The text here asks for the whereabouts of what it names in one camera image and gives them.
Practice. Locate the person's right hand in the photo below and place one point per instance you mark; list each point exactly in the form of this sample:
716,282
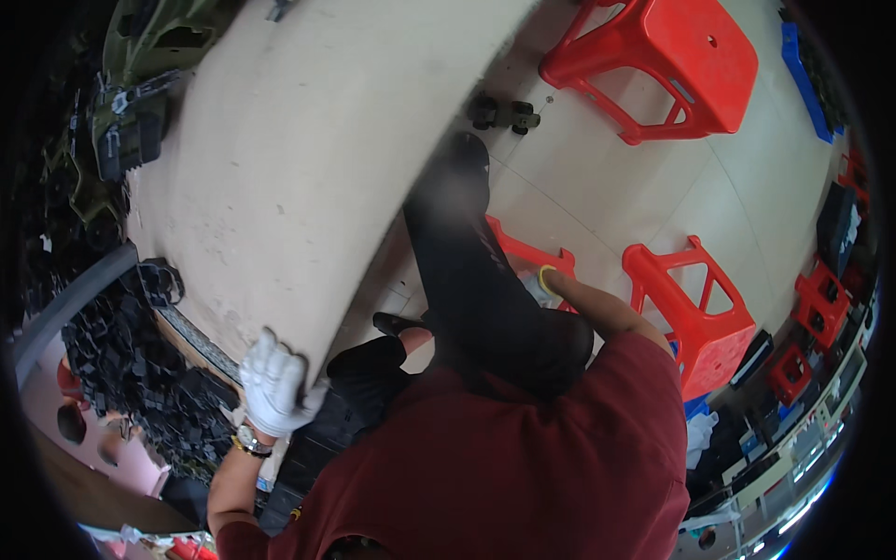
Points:
535,287

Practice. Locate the person's left hand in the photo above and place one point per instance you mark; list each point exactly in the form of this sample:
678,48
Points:
273,392

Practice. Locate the gold wrist watch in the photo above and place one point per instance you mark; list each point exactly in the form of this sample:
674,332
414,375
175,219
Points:
252,442

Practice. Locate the person's legs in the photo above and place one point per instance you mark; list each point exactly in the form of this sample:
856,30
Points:
469,280

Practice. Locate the black crate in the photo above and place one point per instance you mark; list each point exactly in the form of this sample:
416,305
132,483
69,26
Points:
318,448

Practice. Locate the clear water bottle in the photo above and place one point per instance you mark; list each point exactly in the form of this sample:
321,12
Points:
264,481

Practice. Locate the heap of black plastic parts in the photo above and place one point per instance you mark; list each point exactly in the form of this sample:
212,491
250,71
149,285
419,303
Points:
140,378

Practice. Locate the person's body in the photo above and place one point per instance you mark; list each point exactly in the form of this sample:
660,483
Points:
490,476

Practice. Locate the grey pipe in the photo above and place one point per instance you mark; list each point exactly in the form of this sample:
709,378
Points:
70,302

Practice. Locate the white cloth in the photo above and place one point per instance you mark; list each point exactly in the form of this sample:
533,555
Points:
700,435

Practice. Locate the black flat tray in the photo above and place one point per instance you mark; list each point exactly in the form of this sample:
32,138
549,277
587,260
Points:
752,358

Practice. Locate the large red plastic stool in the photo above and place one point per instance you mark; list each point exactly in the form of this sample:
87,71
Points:
700,63

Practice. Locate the heap of green toy parts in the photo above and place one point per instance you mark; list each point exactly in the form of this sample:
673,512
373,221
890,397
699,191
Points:
133,119

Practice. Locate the black box stack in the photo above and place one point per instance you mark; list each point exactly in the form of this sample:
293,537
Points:
837,227

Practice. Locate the cluttered workbench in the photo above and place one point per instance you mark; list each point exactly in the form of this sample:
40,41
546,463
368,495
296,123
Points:
791,462

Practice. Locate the blue plastic crate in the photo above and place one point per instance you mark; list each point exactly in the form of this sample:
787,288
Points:
805,84

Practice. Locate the black plastic frame part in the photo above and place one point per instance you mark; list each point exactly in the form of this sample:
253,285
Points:
143,271

